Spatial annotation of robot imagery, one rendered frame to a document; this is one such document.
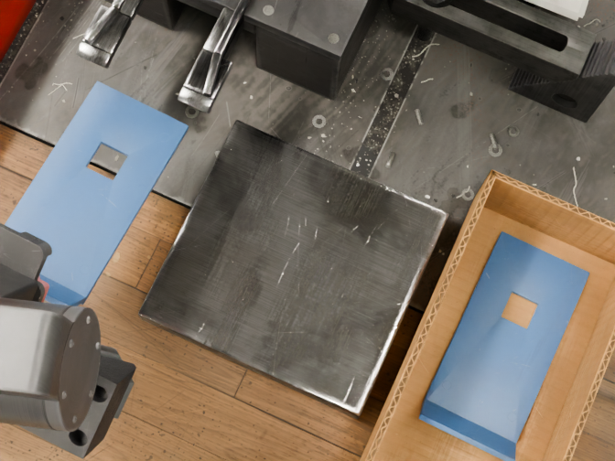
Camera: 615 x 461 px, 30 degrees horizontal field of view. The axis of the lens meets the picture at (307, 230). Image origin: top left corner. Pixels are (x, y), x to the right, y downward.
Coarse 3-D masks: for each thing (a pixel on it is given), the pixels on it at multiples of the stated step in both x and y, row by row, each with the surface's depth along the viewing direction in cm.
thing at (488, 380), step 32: (512, 256) 83; (544, 256) 83; (480, 288) 82; (512, 288) 82; (544, 288) 82; (576, 288) 83; (480, 320) 82; (544, 320) 82; (448, 352) 81; (480, 352) 81; (512, 352) 81; (544, 352) 81; (448, 384) 80; (480, 384) 81; (512, 384) 81; (448, 416) 79; (480, 416) 80; (512, 416) 80; (480, 448) 77; (512, 448) 78
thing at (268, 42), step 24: (144, 0) 84; (168, 0) 83; (192, 0) 81; (168, 24) 87; (360, 24) 81; (264, 48) 83; (288, 48) 81; (288, 72) 85; (312, 72) 83; (336, 72) 81; (336, 96) 86
